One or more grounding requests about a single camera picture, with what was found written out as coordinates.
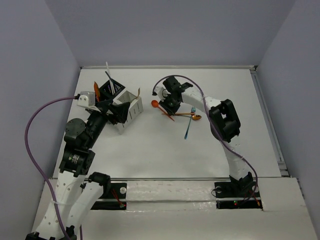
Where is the dark blue chopstick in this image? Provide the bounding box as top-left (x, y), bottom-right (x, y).
top-left (105, 71), bottom-right (116, 95)

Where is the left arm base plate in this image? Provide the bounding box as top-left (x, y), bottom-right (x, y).
top-left (91, 181), bottom-right (127, 211)

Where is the white chopstick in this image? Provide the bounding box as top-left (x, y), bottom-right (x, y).
top-left (105, 61), bottom-right (116, 95)

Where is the gold metal fork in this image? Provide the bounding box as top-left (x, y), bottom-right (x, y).
top-left (130, 87), bottom-right (141, 103)

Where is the white utensil caddy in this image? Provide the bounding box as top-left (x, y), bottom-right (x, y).
top-left (113, 89), bottom-right (144, 135)

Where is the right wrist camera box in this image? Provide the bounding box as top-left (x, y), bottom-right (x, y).
top-left (153, 86), bottom-right (170, 100)

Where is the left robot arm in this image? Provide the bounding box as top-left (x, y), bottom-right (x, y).
top-left (24, 100), bottom-right (131, 240)

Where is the gold metal spoon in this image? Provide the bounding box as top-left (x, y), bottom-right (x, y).
top-left (191, 114), bottom-right (202, 121)

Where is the orange plastic spoon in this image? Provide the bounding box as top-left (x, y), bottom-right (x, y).
top-left (151, 100), bottom-right (175, 121)

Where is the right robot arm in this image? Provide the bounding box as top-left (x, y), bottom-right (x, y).
top-left (152, 74), bottom-right (257, 197)

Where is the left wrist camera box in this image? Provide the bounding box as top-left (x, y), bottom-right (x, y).
top-left (74, 91), bottom-right (100, 112)

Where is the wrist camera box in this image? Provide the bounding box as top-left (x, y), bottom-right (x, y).
top-left (74, 91), bottom-right (100, 112)
top-left (153, 86), bottom-right (170, 100)

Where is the orange plastic knife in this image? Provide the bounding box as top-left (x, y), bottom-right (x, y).
top-left (93, 82), bottom-right (100, 102)

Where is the black utensil caddy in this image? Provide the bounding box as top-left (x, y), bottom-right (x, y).
top-left (99, 79), bottom-right (125, 102)

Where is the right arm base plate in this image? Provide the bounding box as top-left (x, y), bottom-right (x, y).
top-left (211, 181), bottom-right (263, 210)

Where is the iridescent metal fork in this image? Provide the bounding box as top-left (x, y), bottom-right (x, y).
top-left (184, 106), bottom-right (196, 140)

